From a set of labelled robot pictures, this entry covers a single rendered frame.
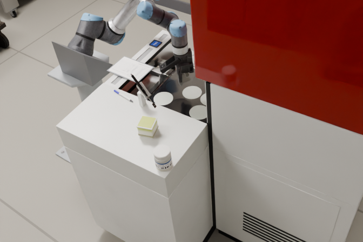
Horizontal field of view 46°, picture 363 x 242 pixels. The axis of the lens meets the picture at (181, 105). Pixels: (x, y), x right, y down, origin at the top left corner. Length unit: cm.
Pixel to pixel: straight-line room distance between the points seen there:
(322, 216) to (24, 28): 368
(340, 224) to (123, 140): 102
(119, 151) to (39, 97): 204
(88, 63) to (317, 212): 139
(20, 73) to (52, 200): 153
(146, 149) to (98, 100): 43
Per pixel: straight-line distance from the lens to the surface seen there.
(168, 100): 217
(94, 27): 250
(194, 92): 220
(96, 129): 200
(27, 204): 311
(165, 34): 253
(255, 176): 203
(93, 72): 244
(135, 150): 187
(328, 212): 201
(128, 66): 231
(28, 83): 404
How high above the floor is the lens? 237
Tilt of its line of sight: 44 degrees down
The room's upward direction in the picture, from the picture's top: 6 degrees counter-clockwise
